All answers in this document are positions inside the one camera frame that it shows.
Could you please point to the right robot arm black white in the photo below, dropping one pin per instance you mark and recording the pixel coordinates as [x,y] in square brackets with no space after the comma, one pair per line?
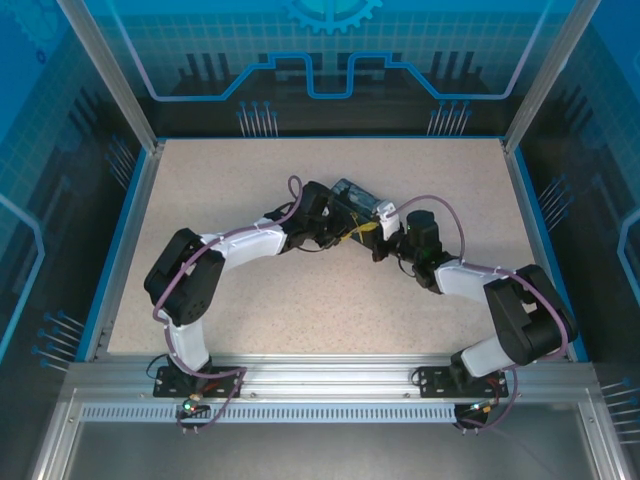
[525,320]

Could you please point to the starry night printed tin box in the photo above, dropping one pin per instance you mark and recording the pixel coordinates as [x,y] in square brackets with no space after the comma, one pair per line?
[357,192]

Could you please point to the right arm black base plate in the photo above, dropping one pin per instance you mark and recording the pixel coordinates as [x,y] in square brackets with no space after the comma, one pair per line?
[430,385]

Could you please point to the aluminium mounting rail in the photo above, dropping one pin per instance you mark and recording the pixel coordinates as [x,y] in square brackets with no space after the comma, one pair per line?
[325,372]

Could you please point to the aluminium side rail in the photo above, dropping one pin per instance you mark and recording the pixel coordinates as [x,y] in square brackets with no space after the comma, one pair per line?
[151,165]
[513,165]

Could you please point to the aluminium frame post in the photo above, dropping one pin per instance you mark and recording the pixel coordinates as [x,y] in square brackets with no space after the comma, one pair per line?
[542,75]
[121,75]

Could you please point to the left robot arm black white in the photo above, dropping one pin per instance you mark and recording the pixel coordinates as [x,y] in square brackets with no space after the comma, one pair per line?
[182,280]

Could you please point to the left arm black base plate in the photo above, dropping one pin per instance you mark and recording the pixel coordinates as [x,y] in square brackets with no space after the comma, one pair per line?
[165,387]

